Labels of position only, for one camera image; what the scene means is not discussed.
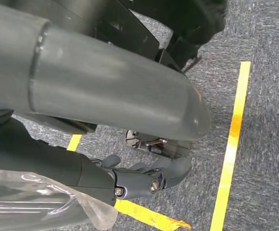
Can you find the clear plastic film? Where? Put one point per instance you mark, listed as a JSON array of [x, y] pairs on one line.
[[93, 210]]

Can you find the long yellow floor tape strip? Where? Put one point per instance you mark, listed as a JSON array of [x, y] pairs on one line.
[[233, 143]]

